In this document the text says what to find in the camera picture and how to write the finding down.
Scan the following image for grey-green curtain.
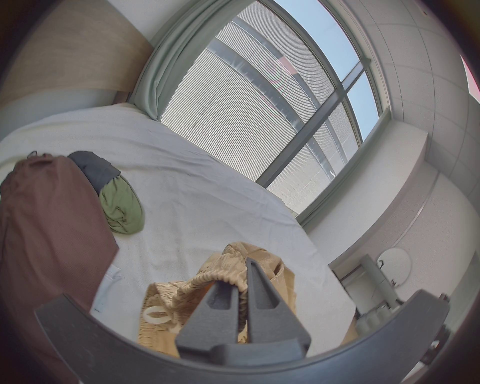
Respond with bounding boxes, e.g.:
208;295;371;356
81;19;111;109
129;0;259;121

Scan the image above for window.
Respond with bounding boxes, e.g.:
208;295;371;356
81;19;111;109
150;0;392;227

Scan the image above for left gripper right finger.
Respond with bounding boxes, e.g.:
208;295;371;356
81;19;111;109
245;258;312;357

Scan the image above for brown shorts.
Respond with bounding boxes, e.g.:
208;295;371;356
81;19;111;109
0;152;120;376

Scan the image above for bed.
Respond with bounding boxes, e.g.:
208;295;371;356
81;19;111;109
0;0;358;362

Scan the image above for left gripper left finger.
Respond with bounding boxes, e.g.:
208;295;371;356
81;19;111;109
175;279;241;359

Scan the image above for tan shorts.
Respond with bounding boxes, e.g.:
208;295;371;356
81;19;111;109
137;242;297;357

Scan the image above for green garment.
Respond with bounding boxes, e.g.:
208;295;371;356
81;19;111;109
99;176;145;236

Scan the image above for black garment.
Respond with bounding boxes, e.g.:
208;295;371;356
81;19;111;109
67;151;121;196

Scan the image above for round white mirror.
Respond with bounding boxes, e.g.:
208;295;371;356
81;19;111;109
376;247;412;289

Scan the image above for square ceiling light panel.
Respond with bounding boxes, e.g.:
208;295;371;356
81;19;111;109
460;56;480;102

